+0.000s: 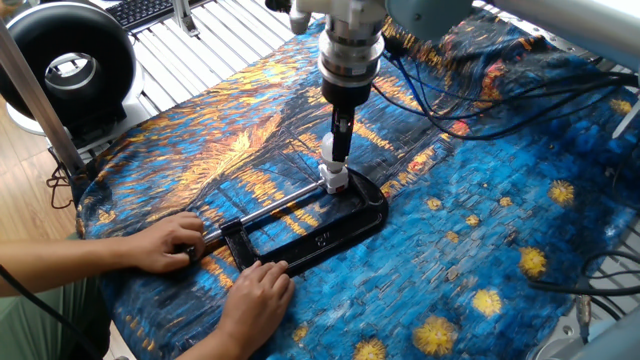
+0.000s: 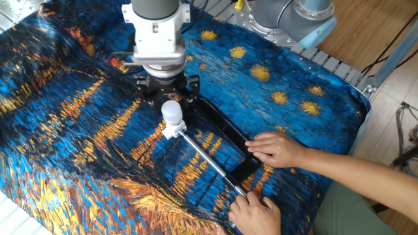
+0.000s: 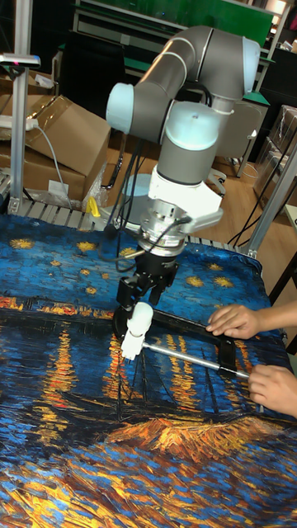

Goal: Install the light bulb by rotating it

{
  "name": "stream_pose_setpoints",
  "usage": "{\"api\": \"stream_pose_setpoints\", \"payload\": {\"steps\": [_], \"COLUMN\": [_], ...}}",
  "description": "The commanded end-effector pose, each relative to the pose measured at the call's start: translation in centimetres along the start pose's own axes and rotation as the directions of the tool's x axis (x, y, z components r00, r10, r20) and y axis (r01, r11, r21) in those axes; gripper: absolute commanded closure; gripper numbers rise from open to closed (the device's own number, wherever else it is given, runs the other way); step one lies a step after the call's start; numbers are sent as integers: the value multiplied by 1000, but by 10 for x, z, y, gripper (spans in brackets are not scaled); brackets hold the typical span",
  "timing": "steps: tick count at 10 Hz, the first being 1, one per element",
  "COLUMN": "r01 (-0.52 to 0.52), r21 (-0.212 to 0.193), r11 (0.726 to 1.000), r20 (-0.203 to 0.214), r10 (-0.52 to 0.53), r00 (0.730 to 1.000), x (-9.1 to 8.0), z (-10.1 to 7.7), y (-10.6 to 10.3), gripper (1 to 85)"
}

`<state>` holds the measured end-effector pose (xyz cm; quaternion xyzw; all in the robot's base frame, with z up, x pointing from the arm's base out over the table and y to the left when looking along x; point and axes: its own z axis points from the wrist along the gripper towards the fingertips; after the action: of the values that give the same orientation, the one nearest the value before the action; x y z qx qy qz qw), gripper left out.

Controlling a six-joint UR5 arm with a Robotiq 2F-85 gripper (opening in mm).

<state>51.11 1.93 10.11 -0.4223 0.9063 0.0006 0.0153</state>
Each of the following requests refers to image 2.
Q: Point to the green trousers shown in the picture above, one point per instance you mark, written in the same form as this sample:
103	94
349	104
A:
349	215

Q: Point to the white light bulb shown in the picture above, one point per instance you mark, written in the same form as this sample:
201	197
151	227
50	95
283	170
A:
172	111

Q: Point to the white lamp socket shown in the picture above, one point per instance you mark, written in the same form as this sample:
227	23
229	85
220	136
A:
173	130

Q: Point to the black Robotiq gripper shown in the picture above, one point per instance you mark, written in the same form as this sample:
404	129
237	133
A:
166	85

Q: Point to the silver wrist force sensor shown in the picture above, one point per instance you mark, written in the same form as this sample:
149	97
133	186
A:
165	70

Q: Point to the person's right forearm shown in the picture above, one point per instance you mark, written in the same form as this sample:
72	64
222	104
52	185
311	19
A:
359	182

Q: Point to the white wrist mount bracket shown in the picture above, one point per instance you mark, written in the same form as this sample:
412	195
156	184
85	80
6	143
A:
160	39

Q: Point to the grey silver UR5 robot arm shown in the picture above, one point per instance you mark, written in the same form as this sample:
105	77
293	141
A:
294	23

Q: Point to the person's right hand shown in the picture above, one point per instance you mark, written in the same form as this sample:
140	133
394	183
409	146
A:
277	148

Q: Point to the starry night painting cloth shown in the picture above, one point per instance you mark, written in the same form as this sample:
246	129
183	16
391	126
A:
81	147

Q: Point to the black C-clamp with silver screw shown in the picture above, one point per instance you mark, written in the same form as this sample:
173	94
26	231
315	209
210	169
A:
225	129

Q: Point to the black stand leg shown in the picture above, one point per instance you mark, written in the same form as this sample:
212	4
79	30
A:
406	156

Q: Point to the aluminium frame post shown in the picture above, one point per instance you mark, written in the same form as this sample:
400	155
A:
392	58

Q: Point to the person's left hand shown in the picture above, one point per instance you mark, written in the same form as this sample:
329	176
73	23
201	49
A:
256	217

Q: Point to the yellow plug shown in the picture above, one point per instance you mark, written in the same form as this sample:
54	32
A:
239	4

